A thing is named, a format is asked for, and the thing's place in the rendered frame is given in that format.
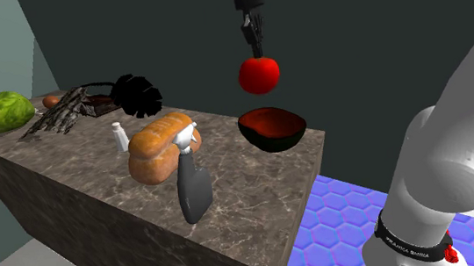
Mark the black bristle brush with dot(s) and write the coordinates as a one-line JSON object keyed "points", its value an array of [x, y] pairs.
{"points": [[137, 96]]}

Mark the red tomato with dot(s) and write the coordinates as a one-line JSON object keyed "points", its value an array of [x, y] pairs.
{"points": [[258, 75]]}

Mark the white salt shaker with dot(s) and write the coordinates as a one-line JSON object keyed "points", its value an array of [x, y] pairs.
{"points": [[120, 138]]}

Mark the green lettuce head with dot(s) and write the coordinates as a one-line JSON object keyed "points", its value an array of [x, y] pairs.
{"points": [[2, 112]]}

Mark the brown egg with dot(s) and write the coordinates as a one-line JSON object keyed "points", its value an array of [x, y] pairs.
{"points": [[50, 101]]}

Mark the dark bowl with red inside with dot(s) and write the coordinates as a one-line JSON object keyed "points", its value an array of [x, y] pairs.
{"points": [[272, 130]]}

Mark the blue hexagon patterned robot stand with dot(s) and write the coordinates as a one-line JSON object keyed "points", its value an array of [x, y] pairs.
{"points": [[331, 231]]}

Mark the brown bread loaf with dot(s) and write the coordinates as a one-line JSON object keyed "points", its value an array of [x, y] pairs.
{"points": [[152, 150]]}

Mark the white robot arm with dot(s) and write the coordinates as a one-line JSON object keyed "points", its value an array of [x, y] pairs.
{"points": [[444, 140]]}

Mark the grey spray bottle white nozzle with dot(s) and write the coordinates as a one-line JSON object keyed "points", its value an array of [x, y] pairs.
{"points": [[193, 188]]}

